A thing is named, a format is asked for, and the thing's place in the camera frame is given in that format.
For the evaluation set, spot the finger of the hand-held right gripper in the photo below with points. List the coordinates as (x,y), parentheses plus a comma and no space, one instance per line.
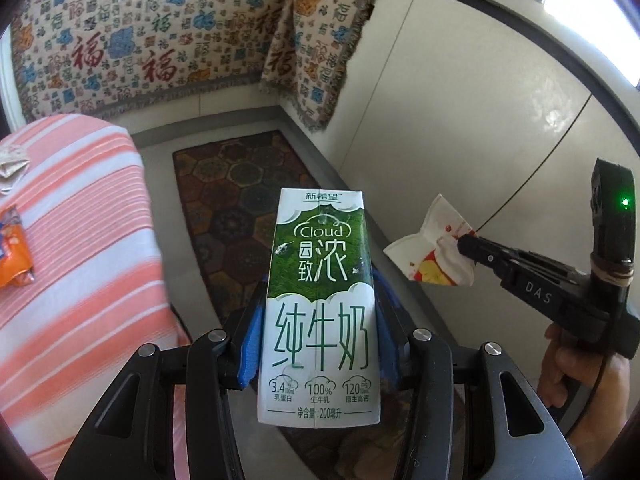
(550,266)
(482,255)

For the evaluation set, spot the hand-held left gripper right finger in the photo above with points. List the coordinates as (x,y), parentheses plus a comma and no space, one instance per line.
(387,340)

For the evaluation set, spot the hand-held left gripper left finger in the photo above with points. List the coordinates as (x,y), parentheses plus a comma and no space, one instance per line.
(252,340)

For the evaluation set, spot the white red snack wrapper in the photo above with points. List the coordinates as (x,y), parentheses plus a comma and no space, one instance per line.
(430,255)

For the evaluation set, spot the green white milk carton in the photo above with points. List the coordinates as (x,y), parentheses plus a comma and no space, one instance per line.
(320,310)

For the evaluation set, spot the orange blue snack packet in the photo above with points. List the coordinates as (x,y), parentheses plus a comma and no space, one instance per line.
(12,255)

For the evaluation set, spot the white paper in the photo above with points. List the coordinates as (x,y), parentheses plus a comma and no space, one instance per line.
(10,167)

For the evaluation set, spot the person's right hand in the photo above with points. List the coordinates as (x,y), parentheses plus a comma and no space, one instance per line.
(570,370)

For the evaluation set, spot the hexagon patterned floor mat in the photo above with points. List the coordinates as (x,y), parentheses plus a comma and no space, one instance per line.
(225,210)

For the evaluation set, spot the white lower kitchen cabinets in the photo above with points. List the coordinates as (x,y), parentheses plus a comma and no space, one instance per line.
(475,110)

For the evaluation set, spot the round table striped tablecloth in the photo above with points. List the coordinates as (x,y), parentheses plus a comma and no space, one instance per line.
(75,270)

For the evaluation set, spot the kitchen countertop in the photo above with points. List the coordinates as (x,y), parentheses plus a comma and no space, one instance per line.
(590,60)

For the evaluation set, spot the small printed blanket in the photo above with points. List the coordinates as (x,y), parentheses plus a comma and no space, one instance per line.
(320,40)

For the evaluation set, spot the large printed blanket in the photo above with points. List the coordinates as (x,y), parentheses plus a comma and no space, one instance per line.
(150,25)

